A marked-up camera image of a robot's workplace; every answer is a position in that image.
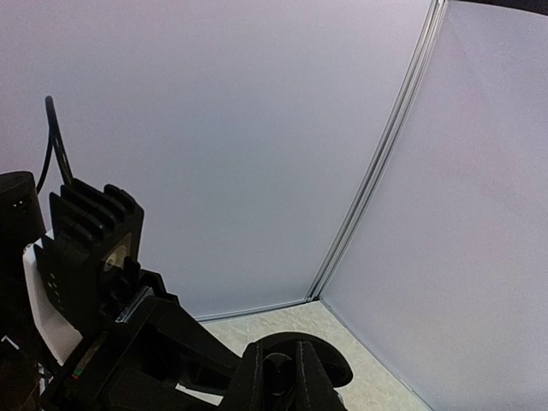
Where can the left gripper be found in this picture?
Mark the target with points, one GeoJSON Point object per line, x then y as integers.
{"type": "Point", "coordinates": [194, 355]}

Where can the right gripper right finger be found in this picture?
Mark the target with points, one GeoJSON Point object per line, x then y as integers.
{"type": "Point", "coordinates": [314, 390]}

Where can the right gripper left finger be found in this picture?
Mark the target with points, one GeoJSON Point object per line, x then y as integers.
{"type": "Point", "coordinates": [246, 388]}

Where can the round black case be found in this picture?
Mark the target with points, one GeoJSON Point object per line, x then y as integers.
{"type": "Point", "coordinates": [334, 363]}

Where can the black stem earbud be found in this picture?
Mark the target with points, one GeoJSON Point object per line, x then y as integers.
{"type": "Point", "coordinates": [279, 374]}

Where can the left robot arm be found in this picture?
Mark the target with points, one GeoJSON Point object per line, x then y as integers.
{"type": "Point", "coordinates": [136, 342]}

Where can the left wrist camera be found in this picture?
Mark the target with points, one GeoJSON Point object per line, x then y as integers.
{"type": "Point", "coordinates": [78, 281]}

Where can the left frame post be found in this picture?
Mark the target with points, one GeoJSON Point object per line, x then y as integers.
{"type": "Point", "coordinates": [392, 129]}

